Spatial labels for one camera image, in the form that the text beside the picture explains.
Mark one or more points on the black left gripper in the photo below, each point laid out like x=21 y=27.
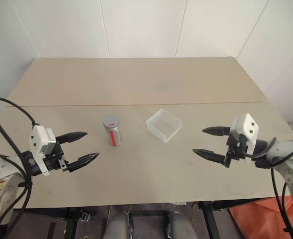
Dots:
x=54 y=160

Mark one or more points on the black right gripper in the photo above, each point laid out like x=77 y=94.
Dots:
x=235 y=149

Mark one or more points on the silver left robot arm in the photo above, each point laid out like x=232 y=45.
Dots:
x=2 y=174

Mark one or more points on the silver can with red label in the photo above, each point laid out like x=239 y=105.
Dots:
x=114 y=138

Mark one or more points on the clear square plastic container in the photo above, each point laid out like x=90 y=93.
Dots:
x=164 y=124

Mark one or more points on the dark grey rounded shape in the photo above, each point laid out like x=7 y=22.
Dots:
x=179 y=225
x=116 y=225

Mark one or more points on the orange sheet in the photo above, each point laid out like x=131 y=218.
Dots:
x=260 y=216

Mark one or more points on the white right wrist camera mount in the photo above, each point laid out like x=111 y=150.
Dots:
x=247 y=127

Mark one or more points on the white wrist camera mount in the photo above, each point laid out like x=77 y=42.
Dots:
x=39 y=139
x=247 y=127

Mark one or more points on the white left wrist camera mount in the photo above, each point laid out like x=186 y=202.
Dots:
x=39 y=139

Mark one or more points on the small black frame bracket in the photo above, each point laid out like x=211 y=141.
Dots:
x=84 y=215

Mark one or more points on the black metal table frame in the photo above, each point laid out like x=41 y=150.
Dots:
x=211 y=219

